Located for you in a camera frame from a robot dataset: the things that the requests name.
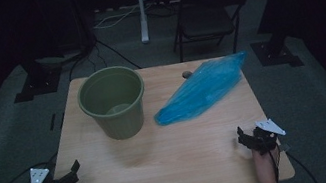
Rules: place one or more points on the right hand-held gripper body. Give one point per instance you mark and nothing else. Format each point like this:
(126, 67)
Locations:
(265, 137)

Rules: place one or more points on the blue plastic bag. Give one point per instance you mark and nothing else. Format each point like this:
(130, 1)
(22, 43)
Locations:
(201, 91)

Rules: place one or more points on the green plastic bucket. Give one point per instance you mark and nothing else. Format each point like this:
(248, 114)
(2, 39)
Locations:
(123, 125)

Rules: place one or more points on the person's right hand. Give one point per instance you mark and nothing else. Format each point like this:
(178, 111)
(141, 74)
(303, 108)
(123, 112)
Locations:
(264, 160)

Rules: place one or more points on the black floor tape strip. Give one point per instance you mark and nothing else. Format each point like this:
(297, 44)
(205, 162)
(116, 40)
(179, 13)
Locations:
(52, 122)
(62, 119)

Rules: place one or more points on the black stand base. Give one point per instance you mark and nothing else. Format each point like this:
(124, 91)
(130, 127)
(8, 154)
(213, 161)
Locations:
(276, 54)
(37, 83)

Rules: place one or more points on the black folding chair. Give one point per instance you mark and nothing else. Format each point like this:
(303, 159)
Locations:
(205, 16)

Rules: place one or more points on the white metal stand frame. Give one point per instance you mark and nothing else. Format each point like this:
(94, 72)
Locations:
(142, 14)

